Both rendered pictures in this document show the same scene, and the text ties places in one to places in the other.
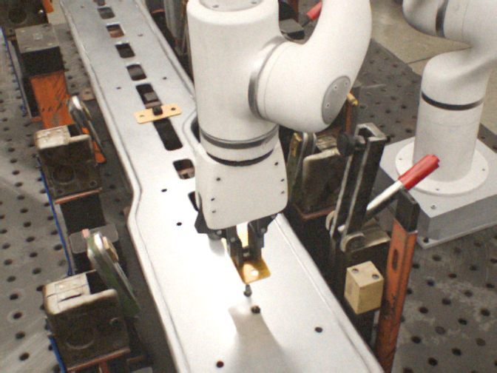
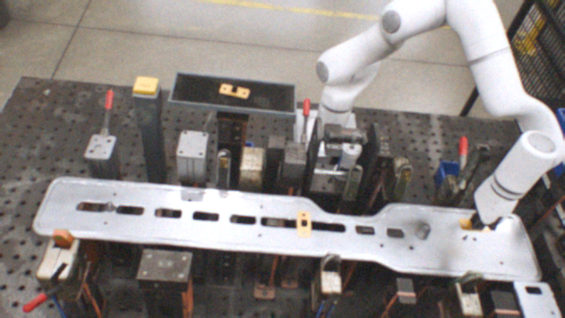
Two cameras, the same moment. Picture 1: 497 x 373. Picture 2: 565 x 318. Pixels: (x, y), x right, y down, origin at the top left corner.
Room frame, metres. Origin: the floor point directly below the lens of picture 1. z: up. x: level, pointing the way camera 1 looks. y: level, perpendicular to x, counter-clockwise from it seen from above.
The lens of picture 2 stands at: (0.91, 0.91, 2.09)
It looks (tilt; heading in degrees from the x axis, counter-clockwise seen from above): 48 degrees down; 283
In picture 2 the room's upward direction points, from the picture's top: 11 degrees clockwise
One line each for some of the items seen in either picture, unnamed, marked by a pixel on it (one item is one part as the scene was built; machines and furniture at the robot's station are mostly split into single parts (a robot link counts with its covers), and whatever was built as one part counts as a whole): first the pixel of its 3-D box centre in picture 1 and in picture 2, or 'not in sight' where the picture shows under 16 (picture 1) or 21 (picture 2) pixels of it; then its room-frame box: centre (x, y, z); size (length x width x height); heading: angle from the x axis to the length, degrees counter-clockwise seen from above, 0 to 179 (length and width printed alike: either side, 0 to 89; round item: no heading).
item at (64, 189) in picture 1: (82, 210); (319, 304); (0.87, 0.32, 0.87); 0.12 x 0.09 x 0.35; 110
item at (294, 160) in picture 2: not in sight; (287, 190); (1.09, 0.00, 0.89); 0.13 x 0.11 x 0.38; 110
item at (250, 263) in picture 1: (245, 254); (475, 225); (0.55, 0.01, 1.07); 0.08 x 0.04 x 0.01; 20
